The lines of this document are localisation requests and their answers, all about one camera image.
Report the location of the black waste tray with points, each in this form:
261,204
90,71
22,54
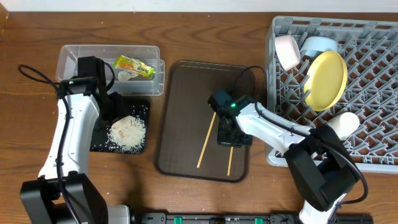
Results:
136,109

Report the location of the pink white bowl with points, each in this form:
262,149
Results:
287,51

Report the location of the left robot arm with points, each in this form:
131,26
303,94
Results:
63,192

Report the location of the wooden chopstick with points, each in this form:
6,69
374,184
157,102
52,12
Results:
230,161
206,140

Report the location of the light blue bowl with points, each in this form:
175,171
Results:
314,46

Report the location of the white crumpled paper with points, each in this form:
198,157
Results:
124,76

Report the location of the pile of rice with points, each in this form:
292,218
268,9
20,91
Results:
127,133

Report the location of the clear plastic waste bin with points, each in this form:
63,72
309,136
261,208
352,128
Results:
137,85

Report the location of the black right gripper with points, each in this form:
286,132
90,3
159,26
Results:
222,139

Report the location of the yellow plate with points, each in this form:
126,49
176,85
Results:
327,79

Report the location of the white green cup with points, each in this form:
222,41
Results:
344,125

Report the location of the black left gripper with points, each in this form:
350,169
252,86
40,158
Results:
109,112

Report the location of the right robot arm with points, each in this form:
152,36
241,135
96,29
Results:
318,161

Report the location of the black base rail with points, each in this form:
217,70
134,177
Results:
161,218

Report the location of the brown serving tray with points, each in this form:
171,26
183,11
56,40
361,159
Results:
187,117

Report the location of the grey dishwasher rack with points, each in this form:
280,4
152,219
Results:
369,49

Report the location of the green orange snack wrapper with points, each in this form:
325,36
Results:
134,65

